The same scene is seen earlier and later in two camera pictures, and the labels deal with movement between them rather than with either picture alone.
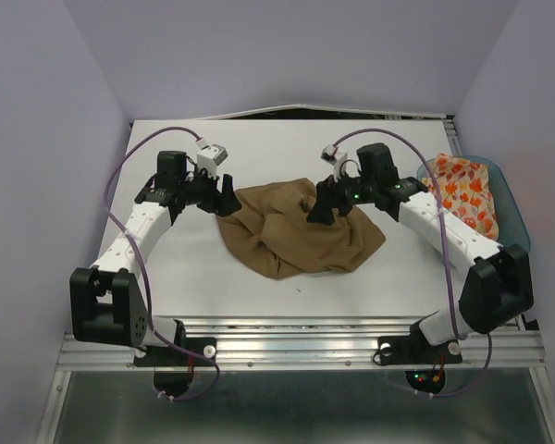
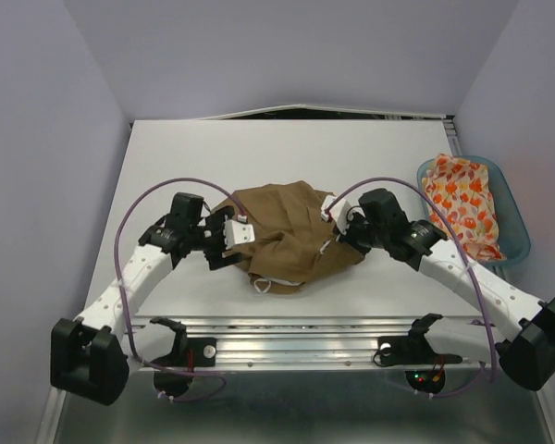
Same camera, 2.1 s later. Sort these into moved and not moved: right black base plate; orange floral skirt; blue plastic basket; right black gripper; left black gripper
Moved: right black gripper; left black gripper
Not moved: blue plastic basket; orange floral skirt; right black base plate
